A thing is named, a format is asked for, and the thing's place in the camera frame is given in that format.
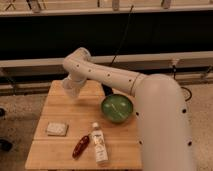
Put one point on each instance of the clear bottle with white label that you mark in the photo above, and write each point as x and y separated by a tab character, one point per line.
101	155

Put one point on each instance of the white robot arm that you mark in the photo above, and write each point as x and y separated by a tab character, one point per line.
161	112

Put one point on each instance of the red chili pepper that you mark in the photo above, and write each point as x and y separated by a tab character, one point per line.
80	146

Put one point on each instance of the white ceramic cup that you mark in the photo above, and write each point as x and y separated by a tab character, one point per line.
71	91

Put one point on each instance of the green pan with black handle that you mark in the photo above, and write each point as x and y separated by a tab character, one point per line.
117	108

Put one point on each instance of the black object at left edge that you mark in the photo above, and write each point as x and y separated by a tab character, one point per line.
5	145

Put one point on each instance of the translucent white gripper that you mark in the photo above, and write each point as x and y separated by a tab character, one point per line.
79	84

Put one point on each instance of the white square sponge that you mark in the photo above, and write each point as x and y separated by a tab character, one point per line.
56	129

